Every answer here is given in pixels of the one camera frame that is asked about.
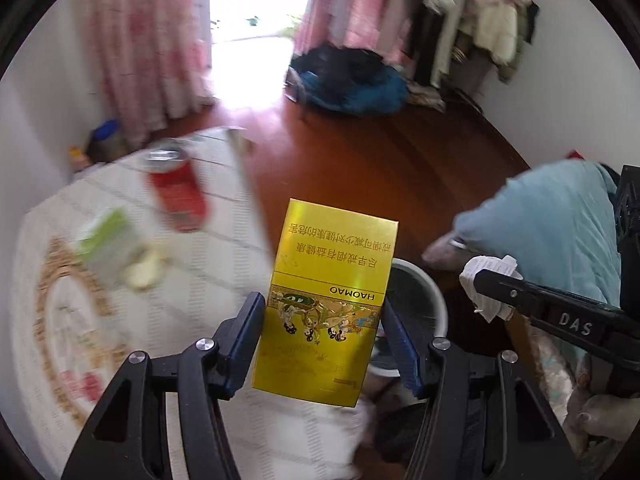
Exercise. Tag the white round trash bin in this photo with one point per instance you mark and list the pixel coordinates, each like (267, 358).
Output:
(415, 304)

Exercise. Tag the yellow fruit peel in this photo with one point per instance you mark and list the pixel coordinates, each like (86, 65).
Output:
(147, 272)

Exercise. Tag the white tissue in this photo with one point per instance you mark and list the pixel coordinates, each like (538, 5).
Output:
(482, 278)

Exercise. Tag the light blue blanket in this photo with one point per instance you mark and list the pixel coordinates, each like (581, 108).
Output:
(557, 221)

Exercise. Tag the green white paper box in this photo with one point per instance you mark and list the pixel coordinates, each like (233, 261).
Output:
(108, 245)

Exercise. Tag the blue lid plastic jar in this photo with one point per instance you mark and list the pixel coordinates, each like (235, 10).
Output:
(107, 142)

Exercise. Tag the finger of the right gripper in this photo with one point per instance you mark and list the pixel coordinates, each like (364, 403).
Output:
(570, 317)

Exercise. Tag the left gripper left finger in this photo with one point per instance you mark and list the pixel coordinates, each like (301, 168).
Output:
(126, 435)

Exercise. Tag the blue and black clothes pile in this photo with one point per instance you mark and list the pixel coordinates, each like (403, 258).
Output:
(347, 80)

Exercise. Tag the clothes rack with coats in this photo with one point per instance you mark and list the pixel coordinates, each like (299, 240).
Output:
(421, 39)

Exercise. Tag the red soda can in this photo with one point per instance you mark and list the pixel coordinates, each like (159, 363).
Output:
(170, 170)

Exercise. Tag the white checkered tablecloth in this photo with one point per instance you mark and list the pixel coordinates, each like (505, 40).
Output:
(68, 341)

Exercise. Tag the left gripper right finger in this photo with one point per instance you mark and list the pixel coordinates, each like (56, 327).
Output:
(484, 417)

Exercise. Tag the pink floral curtain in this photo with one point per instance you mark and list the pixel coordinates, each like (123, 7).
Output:
(149, 60)

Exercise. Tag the yellow cigarette box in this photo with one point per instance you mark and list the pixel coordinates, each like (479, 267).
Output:
(327, 288)

